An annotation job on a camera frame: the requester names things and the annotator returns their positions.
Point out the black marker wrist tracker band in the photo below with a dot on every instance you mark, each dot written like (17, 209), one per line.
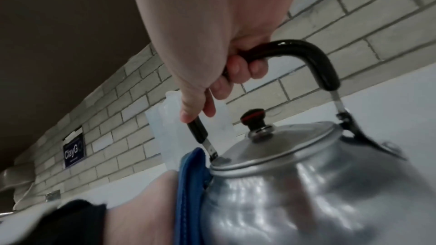
(78, 225)

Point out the dark blue wall sign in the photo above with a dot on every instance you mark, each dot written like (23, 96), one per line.
(74, 148)

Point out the silver kettle lid black knob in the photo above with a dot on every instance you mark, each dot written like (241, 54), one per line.
(272, 149)

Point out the clear plastic pitcher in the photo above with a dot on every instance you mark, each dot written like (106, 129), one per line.
(163, 131)

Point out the blue cleaning cloth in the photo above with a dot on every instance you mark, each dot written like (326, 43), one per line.
(189, 198)

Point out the person's right hand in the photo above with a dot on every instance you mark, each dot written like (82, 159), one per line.
(211, 23)

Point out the person's left hand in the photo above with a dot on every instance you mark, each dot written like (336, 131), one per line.
(143, 217)

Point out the pale grey faucet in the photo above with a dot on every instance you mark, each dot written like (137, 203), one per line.
(15, 176)

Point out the small metal wall box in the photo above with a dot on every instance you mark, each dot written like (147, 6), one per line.
(53, 195)

